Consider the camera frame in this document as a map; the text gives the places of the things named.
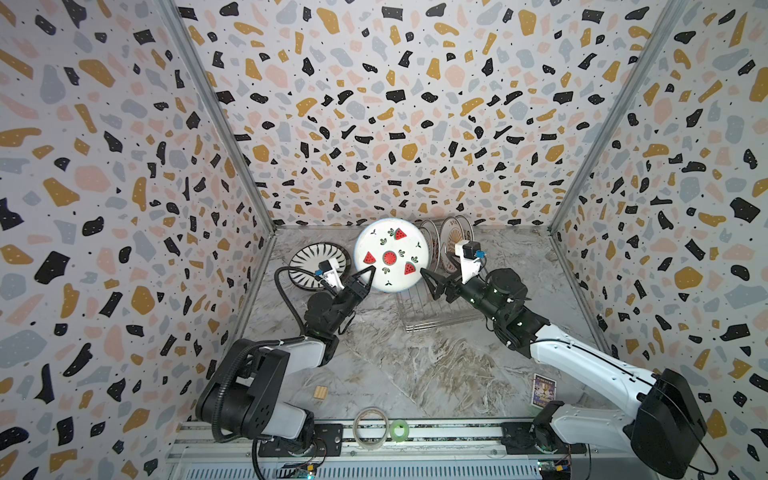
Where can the colourful card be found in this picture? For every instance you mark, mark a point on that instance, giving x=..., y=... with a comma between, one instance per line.
x=543, y=391

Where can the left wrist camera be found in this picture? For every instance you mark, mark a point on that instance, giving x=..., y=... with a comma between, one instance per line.
x=324, y=267

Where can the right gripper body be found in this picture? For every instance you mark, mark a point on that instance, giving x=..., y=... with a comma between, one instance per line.
x=453, y=289

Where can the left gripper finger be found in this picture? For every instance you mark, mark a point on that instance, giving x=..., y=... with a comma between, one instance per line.
x=362, y=280
x=335, y=282

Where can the orange sunburst plate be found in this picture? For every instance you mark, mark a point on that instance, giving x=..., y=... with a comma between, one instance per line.
x=431, y=234
x=450, y=233

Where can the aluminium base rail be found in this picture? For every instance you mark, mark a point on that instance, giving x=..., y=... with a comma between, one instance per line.
x=435, y=449

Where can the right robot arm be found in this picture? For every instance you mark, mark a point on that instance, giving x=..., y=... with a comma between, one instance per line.
x=654, y=416

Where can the clear tape roll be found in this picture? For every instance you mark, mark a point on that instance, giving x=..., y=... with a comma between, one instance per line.
x=370, y=428

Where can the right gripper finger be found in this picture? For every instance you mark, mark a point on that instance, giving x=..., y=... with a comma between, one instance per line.
x=433, y=278
x=437, y=286

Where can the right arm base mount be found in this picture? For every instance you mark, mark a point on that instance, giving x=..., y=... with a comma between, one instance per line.
x=527, y=438

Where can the green tape roll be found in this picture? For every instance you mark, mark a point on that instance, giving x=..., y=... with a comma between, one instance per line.
x=399, y=430

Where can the blue striped white plate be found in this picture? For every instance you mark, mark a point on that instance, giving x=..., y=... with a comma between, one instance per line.
x=315, y=261

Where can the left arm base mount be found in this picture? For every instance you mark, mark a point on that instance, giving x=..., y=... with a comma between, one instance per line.
x=321, y=440

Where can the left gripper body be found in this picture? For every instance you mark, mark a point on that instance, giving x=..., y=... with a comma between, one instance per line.
x=341, y=305

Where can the wire dish rack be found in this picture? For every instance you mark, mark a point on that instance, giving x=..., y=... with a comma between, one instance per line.
x=418, y=311

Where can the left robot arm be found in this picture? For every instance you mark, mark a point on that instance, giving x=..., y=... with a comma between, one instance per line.
x=241, y=400

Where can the small wooden block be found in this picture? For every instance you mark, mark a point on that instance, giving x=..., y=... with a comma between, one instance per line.
x=320, y=392

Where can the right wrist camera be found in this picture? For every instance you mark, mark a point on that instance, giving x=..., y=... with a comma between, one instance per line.
x=471, y=259

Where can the watermelon blue rim plate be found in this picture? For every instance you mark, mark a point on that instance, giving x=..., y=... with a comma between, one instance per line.
x=397, y=248

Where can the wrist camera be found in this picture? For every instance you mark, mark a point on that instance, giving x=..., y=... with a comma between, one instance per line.
x=324, y=267
x=471, y=259

